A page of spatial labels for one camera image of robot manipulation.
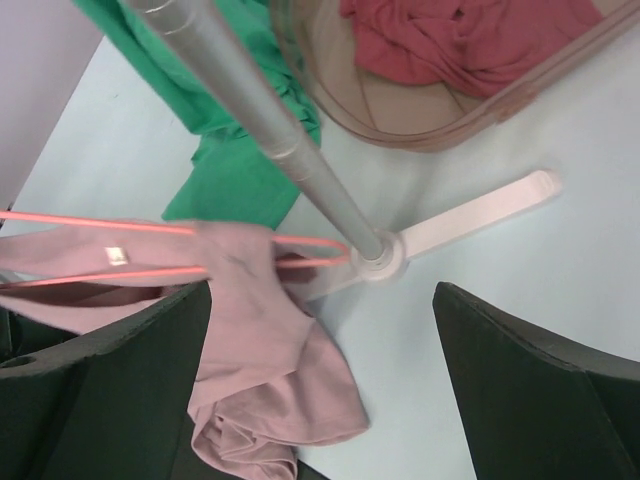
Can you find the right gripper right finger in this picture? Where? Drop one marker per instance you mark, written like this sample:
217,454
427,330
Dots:
534,404

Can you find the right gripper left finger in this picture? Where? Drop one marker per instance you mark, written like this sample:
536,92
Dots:
109,404

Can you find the mauve pink tank top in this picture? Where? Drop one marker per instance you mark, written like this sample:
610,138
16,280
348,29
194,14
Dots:
270,379

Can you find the pink hanger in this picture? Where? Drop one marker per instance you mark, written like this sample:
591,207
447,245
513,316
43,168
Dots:
121,252

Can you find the green tank top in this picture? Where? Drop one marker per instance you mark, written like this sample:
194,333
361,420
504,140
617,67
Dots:
231,179

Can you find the grey clothes rack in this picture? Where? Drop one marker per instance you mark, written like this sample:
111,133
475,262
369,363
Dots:
200,37

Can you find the red garment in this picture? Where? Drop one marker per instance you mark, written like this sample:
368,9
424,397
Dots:
476,47

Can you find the brown plastic basket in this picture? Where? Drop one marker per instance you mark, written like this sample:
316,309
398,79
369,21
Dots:
319,46

